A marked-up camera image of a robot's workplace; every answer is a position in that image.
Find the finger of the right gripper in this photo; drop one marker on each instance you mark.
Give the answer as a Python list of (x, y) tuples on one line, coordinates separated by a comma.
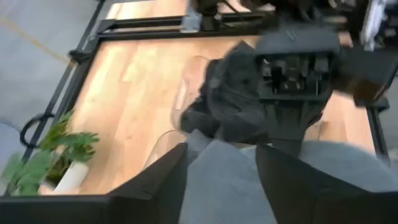
[(308, 118), (283, 124)]

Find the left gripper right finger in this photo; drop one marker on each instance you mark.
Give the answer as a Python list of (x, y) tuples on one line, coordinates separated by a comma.
[(311, 199)]

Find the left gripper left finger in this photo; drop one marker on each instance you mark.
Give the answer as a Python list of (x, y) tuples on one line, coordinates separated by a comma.
[(140, 205)]

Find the dark grey hat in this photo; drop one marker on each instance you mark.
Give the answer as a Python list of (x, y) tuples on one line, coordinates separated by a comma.
[(230, 93)]

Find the clear plastic bin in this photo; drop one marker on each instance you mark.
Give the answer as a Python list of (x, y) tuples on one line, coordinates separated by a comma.
[(189, 90), (166, 147)]

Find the light grey hat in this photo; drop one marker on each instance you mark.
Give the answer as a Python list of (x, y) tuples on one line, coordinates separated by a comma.
[(224, 180)]

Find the green plant in white pot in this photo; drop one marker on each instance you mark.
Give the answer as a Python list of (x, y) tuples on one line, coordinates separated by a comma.
[(71, 146)]

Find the silver mounting plate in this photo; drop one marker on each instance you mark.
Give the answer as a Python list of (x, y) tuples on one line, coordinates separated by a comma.
[(191, 18)]

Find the black aluminium frame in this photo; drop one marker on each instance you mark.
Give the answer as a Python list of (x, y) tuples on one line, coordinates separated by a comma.
[(155, 34)]

